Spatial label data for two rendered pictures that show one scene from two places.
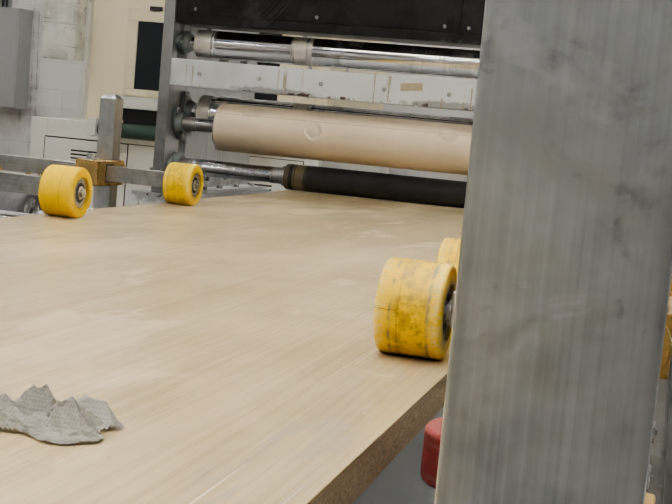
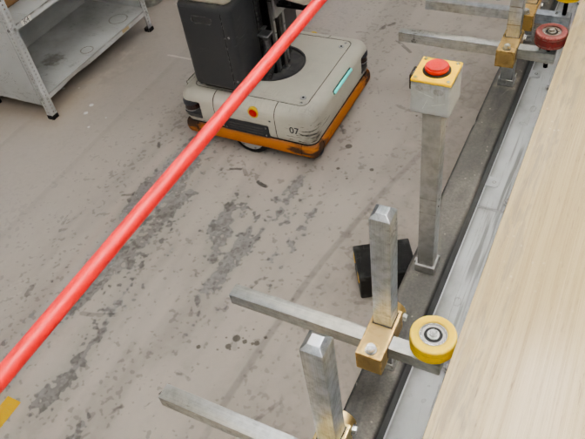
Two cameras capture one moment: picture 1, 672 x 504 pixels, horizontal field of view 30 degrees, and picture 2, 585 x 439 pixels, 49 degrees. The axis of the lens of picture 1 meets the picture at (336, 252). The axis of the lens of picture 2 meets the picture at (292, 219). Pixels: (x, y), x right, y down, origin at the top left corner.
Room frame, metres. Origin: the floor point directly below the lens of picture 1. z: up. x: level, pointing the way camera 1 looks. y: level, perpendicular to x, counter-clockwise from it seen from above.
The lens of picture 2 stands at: (0.91, 0.04, 1.85)
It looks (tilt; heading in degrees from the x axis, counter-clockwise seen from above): 46 degrees down; 198
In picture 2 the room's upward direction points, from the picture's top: 10 degrees counter-clockwise
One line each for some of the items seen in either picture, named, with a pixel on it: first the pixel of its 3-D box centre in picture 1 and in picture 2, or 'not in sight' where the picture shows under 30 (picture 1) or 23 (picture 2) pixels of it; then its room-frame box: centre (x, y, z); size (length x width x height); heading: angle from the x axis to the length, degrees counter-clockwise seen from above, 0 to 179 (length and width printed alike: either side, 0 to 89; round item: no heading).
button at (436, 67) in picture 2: not in sight; (437, 69); (-0.03, 0.03, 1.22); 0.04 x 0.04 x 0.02
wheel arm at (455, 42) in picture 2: not in sight; (474, 45); (-0.73, 0.11, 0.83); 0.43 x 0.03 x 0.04; 75
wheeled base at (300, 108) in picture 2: not in sight; (278, 85); (-1.47, -0.70, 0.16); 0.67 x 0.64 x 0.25; 75
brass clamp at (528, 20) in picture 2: not in sight; (528, 11); (-0.96, 0.28, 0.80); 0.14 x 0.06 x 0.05; 165
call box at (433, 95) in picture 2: not in sight; (435, 89); (-0.03, 0.03, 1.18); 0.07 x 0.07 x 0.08; 75
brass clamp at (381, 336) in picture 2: not in sight; (381, 334); (0.25, -0.05, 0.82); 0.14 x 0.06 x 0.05; 165
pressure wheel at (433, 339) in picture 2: not in sight; (432, 350); (0.29, 0.05, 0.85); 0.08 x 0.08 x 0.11
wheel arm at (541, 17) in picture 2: not in sight; (494, 11); (-0.97, 0.18, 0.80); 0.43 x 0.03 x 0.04; 75
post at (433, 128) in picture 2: not in sight; (430, 194); (-0.03, 0.03, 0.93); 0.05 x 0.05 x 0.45; 75
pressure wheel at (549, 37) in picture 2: not in sight; (548, 48); (-0.68, 0.30, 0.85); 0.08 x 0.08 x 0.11
